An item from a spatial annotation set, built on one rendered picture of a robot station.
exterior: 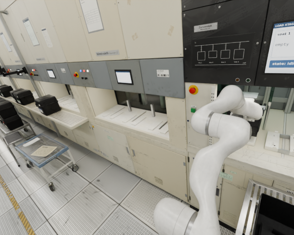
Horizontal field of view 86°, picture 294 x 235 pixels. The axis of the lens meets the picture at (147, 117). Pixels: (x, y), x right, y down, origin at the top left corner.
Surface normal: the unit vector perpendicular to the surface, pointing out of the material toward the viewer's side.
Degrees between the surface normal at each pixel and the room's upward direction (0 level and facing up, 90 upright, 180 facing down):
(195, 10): 90
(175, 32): 90
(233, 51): 90
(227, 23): 90
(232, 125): 34
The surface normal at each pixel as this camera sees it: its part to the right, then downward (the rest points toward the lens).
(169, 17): -0.60, 0.45
